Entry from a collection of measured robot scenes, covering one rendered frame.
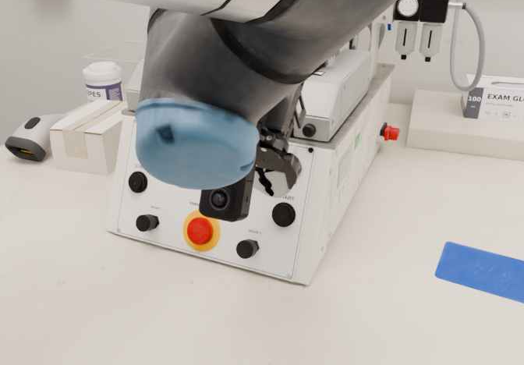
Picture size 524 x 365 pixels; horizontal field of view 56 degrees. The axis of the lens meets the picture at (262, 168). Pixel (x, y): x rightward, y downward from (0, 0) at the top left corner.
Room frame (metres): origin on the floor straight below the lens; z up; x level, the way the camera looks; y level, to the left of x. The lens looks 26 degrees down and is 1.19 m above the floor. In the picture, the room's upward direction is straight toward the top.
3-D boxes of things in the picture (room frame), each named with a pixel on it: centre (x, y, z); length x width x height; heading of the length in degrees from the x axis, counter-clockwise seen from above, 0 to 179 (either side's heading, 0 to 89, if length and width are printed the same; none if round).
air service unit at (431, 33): (0.87, -0.27, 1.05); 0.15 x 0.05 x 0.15; 67
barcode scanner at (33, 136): (1.00, 0.46, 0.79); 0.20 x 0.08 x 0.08; 162
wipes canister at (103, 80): (1.14, 0.38, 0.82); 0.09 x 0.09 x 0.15
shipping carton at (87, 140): (0.96, 0.34, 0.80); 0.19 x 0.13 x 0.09; 162
